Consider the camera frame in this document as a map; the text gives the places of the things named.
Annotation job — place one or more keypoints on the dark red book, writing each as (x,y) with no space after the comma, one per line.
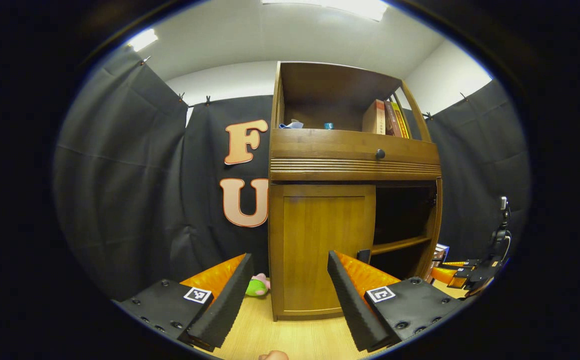
(392,120)

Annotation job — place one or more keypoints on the cream and orange book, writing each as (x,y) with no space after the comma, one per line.
(373,117)

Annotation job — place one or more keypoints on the black backdrop cloth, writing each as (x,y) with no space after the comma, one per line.
(120,200)

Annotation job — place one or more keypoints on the wooden inner shelf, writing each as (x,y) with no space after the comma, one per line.
(399,245)

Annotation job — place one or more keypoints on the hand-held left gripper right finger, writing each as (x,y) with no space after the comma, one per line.
(349,305)

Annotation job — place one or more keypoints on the green plush toy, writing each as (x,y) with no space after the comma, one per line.
(256,287)

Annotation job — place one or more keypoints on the wooden cabinet drawer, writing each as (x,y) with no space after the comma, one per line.
(329,145)

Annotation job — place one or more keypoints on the yellow book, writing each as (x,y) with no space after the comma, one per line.
(402,122)

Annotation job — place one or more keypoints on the blue cloth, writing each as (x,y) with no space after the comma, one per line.
(292,125)

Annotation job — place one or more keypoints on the wooden double-door shoe cabinet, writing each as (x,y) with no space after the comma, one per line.
(354,170)

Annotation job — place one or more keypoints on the wooden cabinet door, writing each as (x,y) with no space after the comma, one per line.
(438,220)
(314,235)

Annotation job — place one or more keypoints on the small ceiling light panel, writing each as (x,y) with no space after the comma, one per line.
(143,39)

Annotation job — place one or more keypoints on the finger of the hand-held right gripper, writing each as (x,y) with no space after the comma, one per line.
(444,276)
(469,263)

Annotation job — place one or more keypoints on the black round drawer knob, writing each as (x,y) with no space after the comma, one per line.
(380,153)

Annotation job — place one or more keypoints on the large ceiling light panel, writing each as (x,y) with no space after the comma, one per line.
(339,6)

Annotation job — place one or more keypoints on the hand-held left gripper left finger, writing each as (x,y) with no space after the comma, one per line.
(225,310)

